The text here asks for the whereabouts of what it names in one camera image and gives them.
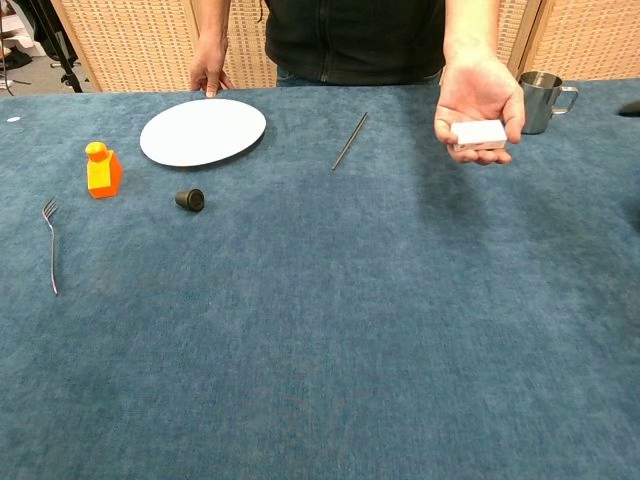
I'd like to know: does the person's left hand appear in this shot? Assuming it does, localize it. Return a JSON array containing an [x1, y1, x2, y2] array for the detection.
[[433, 53, 527, 167]]

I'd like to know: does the person's right hand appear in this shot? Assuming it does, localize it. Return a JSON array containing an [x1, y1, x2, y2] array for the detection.
[[189, 46, 236, 99]]

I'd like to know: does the small white box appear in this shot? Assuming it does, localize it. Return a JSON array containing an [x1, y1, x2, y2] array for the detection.
[[449, 118, 509, 153]]

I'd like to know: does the person's left forearm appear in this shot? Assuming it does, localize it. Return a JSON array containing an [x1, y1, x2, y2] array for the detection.
[[442, 0, 500, 66]]

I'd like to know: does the person's right forearm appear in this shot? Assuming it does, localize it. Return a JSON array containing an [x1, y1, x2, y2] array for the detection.
[[196, 0, 231, 50]]

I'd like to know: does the person's torso black shirt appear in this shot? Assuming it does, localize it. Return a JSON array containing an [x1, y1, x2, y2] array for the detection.
[[263, 0, 447, 87]]

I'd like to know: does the wicker folding screen panel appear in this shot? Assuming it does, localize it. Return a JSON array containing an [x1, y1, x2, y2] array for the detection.
[[517, 0, 640, 82], [219, 0, 279, 90], [49, 0, 202, 94]]

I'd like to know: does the white round plate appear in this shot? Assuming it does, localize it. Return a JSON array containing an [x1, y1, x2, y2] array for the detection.
[[139, 98, 268, 168]]

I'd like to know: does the stainless steel mug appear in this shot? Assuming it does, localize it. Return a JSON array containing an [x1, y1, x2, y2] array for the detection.
[[517, 70, 581, 135]]

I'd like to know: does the small black cup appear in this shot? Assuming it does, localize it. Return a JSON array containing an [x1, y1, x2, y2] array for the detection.
[[174, 187, 206, 214]]

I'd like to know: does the black chopstick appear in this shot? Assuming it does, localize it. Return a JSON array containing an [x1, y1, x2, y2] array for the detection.
[[329, 111, 370, 172]]

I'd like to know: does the black tripod stand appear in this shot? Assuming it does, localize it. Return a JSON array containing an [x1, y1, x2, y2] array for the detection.
[[27, 0, 84, 94]]

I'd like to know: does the orange yellow toy bottle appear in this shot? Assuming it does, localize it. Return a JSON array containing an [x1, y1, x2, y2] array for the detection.
[[84, 141, 124, 201]]

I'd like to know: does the silver metal fork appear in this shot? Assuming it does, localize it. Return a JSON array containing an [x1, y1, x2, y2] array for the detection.
[[41, 197, 61, 296]]

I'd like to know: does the blue tablecloth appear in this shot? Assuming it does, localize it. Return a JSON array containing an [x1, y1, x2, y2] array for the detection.
[[0, 78, 640, 480]]

